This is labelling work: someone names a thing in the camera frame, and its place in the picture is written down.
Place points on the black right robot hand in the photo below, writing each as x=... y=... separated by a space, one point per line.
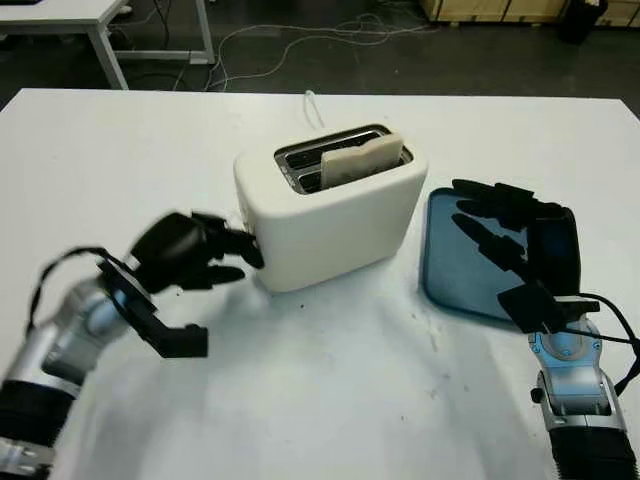
x=557 y=250

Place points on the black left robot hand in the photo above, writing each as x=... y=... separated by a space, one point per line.
x=170 y=250

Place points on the slice of bread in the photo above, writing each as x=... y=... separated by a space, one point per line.
x=355 y=165

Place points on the blue plastic tray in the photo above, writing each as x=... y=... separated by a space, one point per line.
x=450 y=270

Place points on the cream two-slot toaster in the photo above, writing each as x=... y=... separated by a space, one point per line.
x=330 y=240

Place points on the black trash bin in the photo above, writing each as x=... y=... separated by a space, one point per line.
x=580 y=20

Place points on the wooden crate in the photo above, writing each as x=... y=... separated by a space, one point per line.
x=490 y=9

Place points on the white office desk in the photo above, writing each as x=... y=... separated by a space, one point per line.
x=50 y=12

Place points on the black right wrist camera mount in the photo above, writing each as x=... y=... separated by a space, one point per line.
x=530 y=302

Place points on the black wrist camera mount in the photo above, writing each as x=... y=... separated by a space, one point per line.
x=530 y=302
x=175 y=340

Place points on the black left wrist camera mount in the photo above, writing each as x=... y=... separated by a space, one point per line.
x=175 y=340

